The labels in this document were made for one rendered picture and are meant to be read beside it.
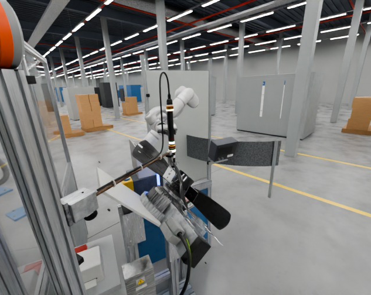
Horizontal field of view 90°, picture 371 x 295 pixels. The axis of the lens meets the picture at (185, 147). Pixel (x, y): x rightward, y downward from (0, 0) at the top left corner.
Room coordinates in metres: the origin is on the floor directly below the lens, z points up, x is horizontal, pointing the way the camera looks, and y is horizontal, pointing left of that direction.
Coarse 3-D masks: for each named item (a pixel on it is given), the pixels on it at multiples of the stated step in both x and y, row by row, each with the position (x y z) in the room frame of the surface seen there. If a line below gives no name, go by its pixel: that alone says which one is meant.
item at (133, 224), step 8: (128, 216) 0.78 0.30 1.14; (136, 216) 0.80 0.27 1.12; (128, 224) 0.78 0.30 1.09; (136, 224) 0.79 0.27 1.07; (128, 232) 0.78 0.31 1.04; (136, 232) 0.79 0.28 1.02; (144, 232) 0.81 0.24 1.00; (128, 240) 0.77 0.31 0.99; (136, 240) 0.79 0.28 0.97; (144, 240) 0.81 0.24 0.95; (176, 256) 0.89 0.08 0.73
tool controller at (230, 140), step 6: (222, 138) 1.76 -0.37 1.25; (228, 138) 1.77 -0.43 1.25; (210, 144) 1.71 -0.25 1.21; (216, 144) 1.64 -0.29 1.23; (222, 144) 1.65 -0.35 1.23; (228, 144) 1.67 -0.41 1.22; (234, 144) 1.71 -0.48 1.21; (210, 150) 1.71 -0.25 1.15; (216, 150) 1.63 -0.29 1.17; (222, 150) 1.65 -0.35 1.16; (228, 150) 1.70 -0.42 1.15; (234, 150) 1.74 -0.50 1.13; (210, 156) 1.70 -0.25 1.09; (216, 156) 1.65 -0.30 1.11; (222, 156) 1.68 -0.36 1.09; (228, 156) 1.72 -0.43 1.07
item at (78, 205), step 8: (80, 192) 0.57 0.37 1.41; (88, 192) 0.57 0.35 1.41; (64, 200) 0.52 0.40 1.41; (72, 200) 0.52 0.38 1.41; (80, 200) 0.52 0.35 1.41; (88, 200) 0.55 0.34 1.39; (96, 200) 0.57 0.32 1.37; (64, 208) 0.49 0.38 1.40; (72, 208) 0.50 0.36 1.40; (80, 208) 0.52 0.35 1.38; (88, 208) 0.54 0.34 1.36; (96, 208) 0.57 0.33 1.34; (72, 216) 0.50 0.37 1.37; (80, 216) 0.51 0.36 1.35; (72, 224) 0.50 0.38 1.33
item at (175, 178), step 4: (180, 172) 1.01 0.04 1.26; (176, 176) 1.00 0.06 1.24; (184, 176) 0.98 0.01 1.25; (188, 176) 0.98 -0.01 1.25; (176, 180) 0.98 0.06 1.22; (184, 180) 0.97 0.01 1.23; (188, 180) 0.97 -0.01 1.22; (192, 180) 0.99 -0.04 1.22; (168, 184) 0.97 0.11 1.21; (172, 184) 0.98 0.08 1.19; (176, 184) 0.97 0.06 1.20; (184, 184) 0.96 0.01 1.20; (188, 184) 0.97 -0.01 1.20; (172, 188) 0.94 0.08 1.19; (176, 188) 0.96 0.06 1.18; (184, 188) 0.96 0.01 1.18; (176, 192) 0.93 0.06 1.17; (180, 196) 0.93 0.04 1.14
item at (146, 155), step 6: (144, 144) 1.07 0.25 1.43; (150, 144) 1.11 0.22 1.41; (144, 150) 1.01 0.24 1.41; (150, 150) 1.05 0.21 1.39; (156, 150) 1.09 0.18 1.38; (138, 156) 0.94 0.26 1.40; (144, 156) 0.98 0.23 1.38; (150, 156) 1.01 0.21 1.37; (144, 162) 0.95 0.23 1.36; (156, 162) 1.01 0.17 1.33; (162, 162) 1.04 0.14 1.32; (150, 168) 0.95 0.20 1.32; (156, 168) 0.98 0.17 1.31; (162, 168) 1.01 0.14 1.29; (162, 174) 0.98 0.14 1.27
